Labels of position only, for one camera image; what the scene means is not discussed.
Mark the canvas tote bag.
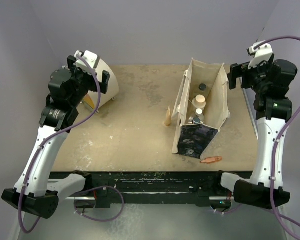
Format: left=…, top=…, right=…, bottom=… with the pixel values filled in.
left=172, top=59, right=230, bottom=159

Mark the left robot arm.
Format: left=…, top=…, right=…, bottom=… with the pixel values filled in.
left=1, top=51, right=111, bottom=219

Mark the purple cable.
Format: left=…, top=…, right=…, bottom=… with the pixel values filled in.
left=18, top=56, right=126, bottom=234
left=213, top=36, right=300, bottom=240

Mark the white cylindrical box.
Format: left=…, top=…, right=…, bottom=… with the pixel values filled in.
left=82, top=59, right=120, bottom=113

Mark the white bottle wooden cap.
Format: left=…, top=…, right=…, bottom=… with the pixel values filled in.
left=192, top=94, right=207, bottom=110

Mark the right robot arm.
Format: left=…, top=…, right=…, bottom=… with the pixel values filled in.
left=212, top=59, right=298, bottom=210

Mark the clear square bottle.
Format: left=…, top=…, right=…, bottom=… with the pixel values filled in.
left=197, top=83, right=210, bottom=94
left=188, top=116, right=202, bottom=125

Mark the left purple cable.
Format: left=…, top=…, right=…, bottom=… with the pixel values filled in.
left=18, top=56, right=126, bottom=234

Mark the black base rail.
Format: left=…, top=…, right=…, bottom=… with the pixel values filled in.
left=49, top=170, right=256, bottom=208

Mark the orange highlighter pen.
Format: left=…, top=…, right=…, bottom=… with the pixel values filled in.
left=200, top=156, right=223, bottom=164

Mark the wooden cone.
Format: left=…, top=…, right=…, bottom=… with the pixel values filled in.
left=164, top=106, right=172, bottom=127

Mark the silver metallic bottle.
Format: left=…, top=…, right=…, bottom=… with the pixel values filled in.
left=195, top=108, right=204, bottom=122

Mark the clear square bottle front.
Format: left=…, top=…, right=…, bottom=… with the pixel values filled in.
left=188, top=116, right=202, bottom=125

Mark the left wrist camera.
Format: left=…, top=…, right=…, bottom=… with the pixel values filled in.
left=74, top=50, right=100, bottom=75

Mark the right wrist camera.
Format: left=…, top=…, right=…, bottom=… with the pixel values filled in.
left=247, top=41, right=273, bottom=69

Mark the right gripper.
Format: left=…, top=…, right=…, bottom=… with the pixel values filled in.
left=228, top=58, right=275, bottom=94

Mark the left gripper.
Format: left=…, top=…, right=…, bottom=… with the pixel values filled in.
left=67, top=56, right=109, bottom=107

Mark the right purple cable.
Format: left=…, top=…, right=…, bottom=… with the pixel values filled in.
left=213, top=36, right=300, bottom=240

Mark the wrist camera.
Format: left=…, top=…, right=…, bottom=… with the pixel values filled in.
left=247, top=41, right=273, bottom=69
left=74, top=50, right=100, bottom=75

